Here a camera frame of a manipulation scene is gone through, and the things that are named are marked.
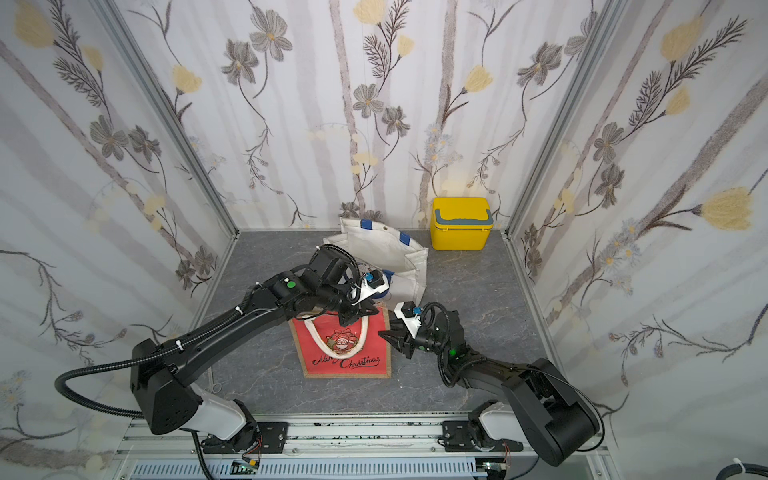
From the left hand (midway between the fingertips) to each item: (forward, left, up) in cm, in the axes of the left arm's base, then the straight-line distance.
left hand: (378, 306), depth 73 cm
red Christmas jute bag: (-8, +13, -6) cm, 16 cm away
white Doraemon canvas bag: (+28, -1, -10) cm, 29 cm away
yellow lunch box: (+38, -29, -9) cm, 49 cm away
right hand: (-2, -2, -8) cm, 8 cm away
